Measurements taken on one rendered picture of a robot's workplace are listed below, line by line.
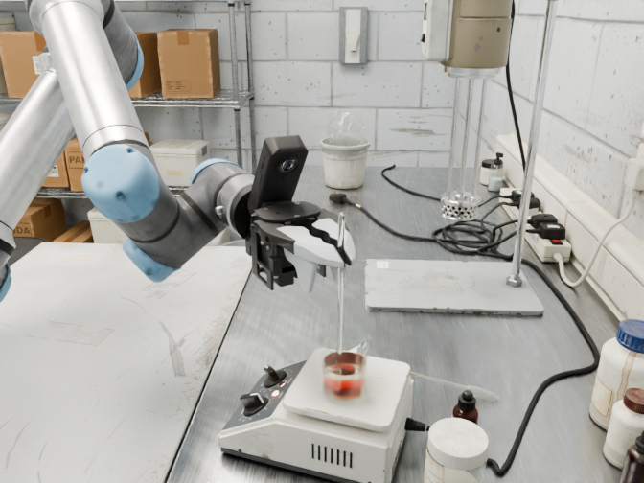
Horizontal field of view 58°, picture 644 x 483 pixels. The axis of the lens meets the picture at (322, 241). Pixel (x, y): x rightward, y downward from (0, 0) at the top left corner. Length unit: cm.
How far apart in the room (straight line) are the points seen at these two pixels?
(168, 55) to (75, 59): 196
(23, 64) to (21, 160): 206
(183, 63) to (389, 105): 102
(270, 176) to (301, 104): 240
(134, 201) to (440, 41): 52
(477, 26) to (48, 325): 81
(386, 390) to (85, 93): 49
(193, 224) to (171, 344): 23
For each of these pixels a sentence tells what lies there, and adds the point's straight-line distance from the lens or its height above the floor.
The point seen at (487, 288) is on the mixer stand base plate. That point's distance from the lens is 109.
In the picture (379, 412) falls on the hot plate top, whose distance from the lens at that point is 63.
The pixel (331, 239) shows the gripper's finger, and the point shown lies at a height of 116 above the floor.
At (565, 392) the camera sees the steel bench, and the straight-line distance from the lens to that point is 87.
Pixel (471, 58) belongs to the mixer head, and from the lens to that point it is 94.
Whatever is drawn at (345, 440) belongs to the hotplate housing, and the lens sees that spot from 63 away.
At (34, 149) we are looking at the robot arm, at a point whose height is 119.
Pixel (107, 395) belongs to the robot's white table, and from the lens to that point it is 85.
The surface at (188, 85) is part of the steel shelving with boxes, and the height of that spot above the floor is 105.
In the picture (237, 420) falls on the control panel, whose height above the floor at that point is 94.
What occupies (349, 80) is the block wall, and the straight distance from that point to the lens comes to 301.
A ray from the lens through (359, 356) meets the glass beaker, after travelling 61.
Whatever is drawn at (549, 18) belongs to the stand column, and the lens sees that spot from 101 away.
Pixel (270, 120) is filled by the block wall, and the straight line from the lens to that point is 307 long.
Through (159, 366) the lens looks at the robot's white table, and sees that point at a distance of 88.
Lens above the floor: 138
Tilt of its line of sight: 22 degrees down
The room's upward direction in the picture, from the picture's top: straight up
